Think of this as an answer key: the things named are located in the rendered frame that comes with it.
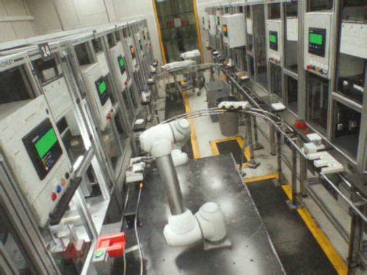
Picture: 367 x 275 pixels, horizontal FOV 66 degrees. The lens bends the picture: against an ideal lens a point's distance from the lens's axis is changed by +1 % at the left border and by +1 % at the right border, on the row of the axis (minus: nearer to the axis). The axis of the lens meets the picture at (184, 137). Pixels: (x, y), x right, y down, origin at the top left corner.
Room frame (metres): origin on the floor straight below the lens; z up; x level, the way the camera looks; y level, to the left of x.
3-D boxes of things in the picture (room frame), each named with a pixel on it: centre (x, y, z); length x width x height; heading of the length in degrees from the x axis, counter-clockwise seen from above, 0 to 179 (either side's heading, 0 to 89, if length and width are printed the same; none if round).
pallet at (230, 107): (3.43, -0.70, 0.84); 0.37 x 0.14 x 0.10; 57
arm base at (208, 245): (1.43, -0.08, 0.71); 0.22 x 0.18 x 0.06; 179
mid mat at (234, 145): (3.76, -0.65, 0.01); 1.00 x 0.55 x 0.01; 179
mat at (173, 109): (6.24, 0.05, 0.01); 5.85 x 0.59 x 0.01; 179
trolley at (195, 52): (8.44, -0.62, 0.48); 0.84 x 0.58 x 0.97; 7
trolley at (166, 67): (7.18, -0.18, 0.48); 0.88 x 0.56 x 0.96; 107
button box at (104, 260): (1.11, 0.55, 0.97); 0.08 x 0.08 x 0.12; 89
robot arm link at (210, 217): (1.41, -0.07, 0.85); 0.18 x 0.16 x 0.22; 105
